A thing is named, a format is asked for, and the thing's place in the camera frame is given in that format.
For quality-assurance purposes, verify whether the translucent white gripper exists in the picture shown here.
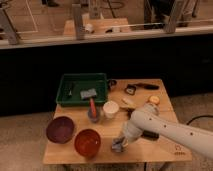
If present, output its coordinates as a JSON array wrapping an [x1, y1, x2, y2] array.
[[119, 121, 142, 147]]

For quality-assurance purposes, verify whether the grey-blue towel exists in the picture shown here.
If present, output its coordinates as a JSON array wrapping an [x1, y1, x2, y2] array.
[[111, 137, 128, 153]]

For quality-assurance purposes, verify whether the purple bowl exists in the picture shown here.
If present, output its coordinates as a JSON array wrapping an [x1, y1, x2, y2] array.
[[46, 116, 75, 144]]

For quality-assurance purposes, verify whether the red-handled tool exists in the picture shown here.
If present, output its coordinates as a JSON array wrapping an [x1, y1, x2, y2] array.
[[90, 98, 97, 118]]

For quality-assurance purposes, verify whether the dark bunch of grapes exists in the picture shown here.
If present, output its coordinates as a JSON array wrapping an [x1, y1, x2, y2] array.
[[127, 109, 134, 118]]

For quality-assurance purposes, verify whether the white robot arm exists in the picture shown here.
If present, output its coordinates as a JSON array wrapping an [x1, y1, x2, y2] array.
[[120, 103, 213, 159]]

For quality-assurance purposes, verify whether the green plastic tray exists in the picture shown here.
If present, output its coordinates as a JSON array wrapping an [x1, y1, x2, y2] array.
[[56, 73, 108, 107]]

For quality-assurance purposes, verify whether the grey sponge block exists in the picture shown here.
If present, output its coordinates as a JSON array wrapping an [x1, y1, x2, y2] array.
[[80, 88, 97, 100]]

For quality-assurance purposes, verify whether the dark object in tray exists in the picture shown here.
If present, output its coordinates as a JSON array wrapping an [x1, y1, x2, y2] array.
[[65, 83, 74, 97]]

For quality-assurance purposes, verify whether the orange-red bowl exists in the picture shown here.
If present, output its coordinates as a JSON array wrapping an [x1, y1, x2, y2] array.
[[74, 129, 101, 158]]

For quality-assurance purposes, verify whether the orange fruit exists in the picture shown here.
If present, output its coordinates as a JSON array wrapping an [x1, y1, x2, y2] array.
[[148, 96, 160, 105]]

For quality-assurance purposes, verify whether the black cable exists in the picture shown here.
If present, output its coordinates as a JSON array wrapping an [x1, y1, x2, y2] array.
[[185, 115, 213, 126]]

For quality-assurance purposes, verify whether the black rectangular case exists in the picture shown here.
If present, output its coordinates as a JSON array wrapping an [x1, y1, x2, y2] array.
[[142, 131, 159, 141]]

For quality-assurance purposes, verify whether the yellow banana piece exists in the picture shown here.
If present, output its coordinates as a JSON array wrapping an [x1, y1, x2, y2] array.
[[121, 97, 137, 109]]

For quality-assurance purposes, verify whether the background wooden table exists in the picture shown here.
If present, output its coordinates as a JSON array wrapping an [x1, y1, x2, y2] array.
[[63, 18, 131, 36]]

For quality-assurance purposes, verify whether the white paper cup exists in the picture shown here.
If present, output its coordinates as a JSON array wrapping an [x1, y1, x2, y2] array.
[[103, 101, 119, 118]]

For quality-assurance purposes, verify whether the small dark metal cup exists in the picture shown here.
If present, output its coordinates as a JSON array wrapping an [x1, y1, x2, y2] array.
[[107, 79, 117, 90]]

